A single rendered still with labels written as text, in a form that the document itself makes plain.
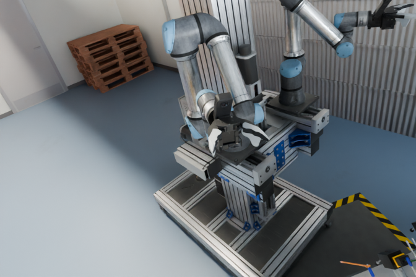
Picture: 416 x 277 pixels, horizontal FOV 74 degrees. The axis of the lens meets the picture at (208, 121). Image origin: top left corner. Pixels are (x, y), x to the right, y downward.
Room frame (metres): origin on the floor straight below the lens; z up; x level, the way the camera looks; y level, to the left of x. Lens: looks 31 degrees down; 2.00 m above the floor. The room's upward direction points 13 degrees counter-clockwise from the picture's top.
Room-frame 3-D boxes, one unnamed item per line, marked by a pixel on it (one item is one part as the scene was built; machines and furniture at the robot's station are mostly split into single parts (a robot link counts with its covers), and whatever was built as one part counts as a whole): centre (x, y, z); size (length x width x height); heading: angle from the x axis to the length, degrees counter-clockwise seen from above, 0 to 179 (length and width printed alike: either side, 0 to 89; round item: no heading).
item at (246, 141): (1.13, -0.11, 1.21); 0.15 x 0.15 x 0.10
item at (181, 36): (1.11, 0.03, 1.54); 0.15 x 0.12 x 0.55; 99
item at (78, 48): (6.05, 1.69, 0.50); 1.33 x 0.91 x 0.99; 125
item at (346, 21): (1.40, -0.81, 1.56); 0.11 x 0.08 x 0.09; 61
